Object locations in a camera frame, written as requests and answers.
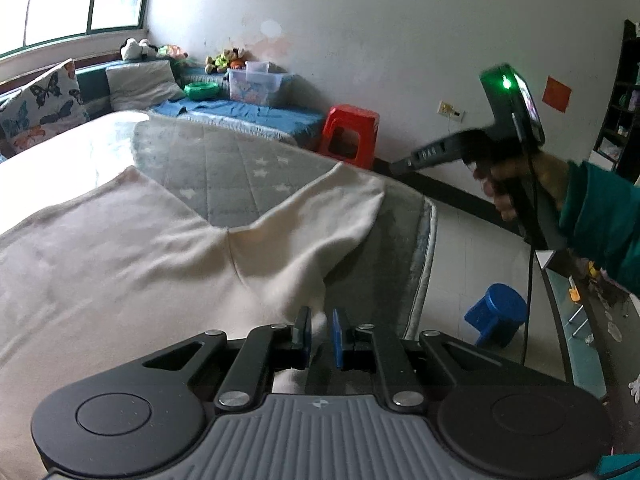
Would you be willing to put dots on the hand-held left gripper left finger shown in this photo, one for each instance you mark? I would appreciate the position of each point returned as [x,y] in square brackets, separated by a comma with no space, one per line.
[303,332]

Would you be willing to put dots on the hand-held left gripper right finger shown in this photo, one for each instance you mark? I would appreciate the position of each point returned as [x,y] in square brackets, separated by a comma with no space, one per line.
[339,340]

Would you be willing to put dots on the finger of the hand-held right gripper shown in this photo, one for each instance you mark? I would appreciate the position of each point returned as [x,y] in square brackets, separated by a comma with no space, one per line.
[430,152]

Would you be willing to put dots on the cream garment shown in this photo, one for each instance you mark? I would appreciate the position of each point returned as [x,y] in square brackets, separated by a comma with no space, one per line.
[150,260]

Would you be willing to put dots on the person's right forearm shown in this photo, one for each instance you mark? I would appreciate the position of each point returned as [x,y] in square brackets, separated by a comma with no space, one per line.
[600,220]

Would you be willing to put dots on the person's right hand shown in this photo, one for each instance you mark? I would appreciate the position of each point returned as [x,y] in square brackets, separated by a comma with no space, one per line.
[500,195]

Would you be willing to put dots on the red paper square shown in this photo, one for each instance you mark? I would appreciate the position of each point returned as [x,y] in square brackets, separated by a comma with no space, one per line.
[557,94]

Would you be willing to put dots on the red plastic stool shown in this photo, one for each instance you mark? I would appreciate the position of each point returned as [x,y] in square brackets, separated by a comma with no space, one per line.
[350,130]

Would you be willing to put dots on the dark wooden shelf cabinet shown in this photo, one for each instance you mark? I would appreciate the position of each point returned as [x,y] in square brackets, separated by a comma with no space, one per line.
[622,110]

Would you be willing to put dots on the blue plastic stool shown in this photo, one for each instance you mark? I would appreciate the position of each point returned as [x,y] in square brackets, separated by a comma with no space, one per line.
[497,310]

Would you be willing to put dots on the blue blanket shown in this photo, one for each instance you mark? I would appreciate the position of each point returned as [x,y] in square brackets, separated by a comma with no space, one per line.
[260,115]

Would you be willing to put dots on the grey quilted star table cover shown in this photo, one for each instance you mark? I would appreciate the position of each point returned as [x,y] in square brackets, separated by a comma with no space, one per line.
[225,170]

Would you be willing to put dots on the clear plastic storage box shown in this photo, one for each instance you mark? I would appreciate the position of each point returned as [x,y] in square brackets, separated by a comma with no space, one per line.
[257,87]

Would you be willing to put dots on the pile of plush toys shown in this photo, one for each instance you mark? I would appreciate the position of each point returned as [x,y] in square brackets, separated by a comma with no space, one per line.
[225,60]

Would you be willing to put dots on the green plastic basin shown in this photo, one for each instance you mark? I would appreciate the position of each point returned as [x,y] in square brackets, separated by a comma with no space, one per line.
[202,91]

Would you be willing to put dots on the glass side table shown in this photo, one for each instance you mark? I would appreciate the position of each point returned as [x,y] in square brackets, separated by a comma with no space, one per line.
[580,340]

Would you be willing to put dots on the green orange plush toy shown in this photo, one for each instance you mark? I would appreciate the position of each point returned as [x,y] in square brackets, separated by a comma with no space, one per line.
[172,52]

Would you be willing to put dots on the grey pillow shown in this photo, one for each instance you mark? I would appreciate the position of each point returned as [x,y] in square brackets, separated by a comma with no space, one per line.
[142,85]

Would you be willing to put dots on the panda plush toy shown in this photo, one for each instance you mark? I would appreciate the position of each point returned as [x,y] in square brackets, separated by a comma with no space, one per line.
[136,50]

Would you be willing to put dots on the butterfly print pillow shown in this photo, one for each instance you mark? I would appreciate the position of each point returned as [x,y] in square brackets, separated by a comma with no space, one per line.
[45,105]

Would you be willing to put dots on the white wall socket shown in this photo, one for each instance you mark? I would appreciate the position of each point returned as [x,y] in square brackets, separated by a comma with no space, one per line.
[450,110]

